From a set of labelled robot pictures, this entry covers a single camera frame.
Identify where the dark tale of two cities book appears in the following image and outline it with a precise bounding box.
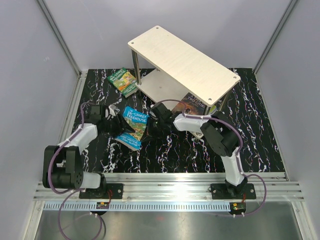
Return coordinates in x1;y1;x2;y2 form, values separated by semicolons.
171;92;205;115

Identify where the slotted cable duct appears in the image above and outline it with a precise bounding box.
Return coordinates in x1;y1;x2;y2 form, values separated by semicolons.
43;201;231;212

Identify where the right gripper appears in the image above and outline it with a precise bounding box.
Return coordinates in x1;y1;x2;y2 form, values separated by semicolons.
140;117;165;143

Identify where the purple cable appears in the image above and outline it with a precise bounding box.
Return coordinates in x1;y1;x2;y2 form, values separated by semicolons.
156;99;268;218
47;101;107;240

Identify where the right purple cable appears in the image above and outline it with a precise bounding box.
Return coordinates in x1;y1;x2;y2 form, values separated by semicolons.
156;99;268;218

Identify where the aluminium rail frame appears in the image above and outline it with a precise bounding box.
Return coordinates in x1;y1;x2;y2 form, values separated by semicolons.
32;172;306;201

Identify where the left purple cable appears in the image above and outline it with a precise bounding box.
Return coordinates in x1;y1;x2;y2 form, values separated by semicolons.
47;101;107;240

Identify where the blue 26-storey treehouse book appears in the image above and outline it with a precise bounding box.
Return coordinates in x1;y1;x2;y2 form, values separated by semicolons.
115;106;149;151

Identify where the green treehouse book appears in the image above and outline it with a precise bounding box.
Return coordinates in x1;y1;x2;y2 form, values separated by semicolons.
107;67;138;98

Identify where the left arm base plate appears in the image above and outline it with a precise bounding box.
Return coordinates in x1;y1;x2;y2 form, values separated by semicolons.
79;183;124;200

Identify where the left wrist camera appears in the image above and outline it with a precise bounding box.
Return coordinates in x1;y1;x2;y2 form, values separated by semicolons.
105;104;116;120

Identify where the two-tier wooden shelf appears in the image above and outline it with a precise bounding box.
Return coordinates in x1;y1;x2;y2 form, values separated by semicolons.
127;25;241;116

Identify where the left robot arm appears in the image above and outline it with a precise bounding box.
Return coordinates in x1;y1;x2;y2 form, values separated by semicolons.
42;103;135;199

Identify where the black marble mat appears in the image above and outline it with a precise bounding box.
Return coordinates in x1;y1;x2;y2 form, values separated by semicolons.
80;68;285;173

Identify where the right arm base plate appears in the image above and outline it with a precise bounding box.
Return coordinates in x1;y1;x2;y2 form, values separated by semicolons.
208;183;257;200

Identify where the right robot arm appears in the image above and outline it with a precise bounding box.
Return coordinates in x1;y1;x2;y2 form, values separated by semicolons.
141;101;248;199

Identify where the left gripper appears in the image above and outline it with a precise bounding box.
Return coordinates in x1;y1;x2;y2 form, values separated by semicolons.
102;112;135;140

